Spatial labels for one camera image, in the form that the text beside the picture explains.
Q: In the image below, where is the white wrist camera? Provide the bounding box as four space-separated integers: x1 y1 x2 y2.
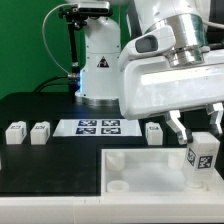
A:
118 25 176 70

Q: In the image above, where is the black cable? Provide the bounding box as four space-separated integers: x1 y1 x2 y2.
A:
32 75 81 94

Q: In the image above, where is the white sheet with markers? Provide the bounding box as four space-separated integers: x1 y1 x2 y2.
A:
53 119 141 137

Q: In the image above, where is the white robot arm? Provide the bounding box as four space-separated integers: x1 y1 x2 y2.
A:
66 0 224 144

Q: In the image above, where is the white square tabletop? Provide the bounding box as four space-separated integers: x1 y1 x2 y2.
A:
101 148 212 195

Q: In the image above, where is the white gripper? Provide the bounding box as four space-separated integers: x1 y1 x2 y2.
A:
119 50 224 145

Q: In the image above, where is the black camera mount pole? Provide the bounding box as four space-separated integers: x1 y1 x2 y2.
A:
58 7 87 94

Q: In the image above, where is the grey overhead camera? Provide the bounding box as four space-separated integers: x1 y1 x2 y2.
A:
77 1 110 15

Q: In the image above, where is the grey cable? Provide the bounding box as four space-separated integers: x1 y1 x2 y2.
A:
41 3 75 76

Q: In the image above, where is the white L-shaped fence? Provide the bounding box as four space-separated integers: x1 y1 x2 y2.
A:
0 170 224 224

